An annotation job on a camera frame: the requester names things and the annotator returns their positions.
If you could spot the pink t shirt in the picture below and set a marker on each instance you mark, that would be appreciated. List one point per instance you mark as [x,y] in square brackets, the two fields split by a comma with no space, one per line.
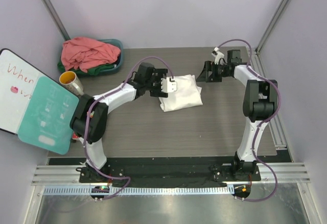
[87,54]

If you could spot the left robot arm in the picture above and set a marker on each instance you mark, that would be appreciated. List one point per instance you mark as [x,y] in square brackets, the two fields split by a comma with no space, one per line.
[89,120]

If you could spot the red book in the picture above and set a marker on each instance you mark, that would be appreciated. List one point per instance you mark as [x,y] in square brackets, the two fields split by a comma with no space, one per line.
[74,138]

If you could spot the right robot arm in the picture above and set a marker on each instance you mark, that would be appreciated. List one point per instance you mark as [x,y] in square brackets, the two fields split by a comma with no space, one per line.
[260,103]

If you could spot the left corner aluminium post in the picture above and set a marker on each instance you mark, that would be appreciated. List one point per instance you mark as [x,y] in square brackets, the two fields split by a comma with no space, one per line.
[56,19]

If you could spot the teal mat sheet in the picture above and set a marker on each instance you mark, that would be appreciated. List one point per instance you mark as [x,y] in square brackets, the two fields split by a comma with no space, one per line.
[45,123]

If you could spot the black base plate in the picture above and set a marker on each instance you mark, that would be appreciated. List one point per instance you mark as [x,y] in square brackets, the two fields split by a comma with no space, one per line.
[171,171]

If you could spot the teal laundry basket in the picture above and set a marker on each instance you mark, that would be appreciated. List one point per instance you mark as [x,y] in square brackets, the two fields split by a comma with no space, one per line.
[117,50]

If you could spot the white t shirt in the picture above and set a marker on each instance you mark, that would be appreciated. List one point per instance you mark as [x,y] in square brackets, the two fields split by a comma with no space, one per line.
[187,95]

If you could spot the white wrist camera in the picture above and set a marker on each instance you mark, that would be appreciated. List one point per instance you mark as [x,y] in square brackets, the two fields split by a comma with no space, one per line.
[219,56]
[168,85]

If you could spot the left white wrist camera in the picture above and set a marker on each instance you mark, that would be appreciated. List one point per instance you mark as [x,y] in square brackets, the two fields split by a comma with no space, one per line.
[168,85]

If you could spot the right corner aluminium post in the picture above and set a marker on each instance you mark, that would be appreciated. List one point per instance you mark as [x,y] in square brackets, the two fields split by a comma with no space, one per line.
[272,24]

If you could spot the whiteboard with red writing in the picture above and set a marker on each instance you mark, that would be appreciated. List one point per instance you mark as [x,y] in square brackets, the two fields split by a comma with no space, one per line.
[18,79]

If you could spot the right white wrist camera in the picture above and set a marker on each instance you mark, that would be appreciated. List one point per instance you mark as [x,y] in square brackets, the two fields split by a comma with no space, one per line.
[219,56]

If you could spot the white slotted cable duct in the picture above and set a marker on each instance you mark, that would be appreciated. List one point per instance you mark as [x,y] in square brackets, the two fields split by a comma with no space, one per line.
[99,190]

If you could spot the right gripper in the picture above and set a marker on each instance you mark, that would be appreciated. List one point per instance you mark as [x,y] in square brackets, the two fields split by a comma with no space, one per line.
[208,66]

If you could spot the corner aluminium post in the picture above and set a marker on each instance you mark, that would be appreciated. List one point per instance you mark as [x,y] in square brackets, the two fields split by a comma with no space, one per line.
[272,24]
[56,19]

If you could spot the yellow inside mug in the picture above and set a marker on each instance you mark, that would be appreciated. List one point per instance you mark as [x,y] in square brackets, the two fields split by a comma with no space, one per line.
[71,82]

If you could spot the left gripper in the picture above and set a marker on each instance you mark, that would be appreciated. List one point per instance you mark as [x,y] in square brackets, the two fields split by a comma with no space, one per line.
[161,74]

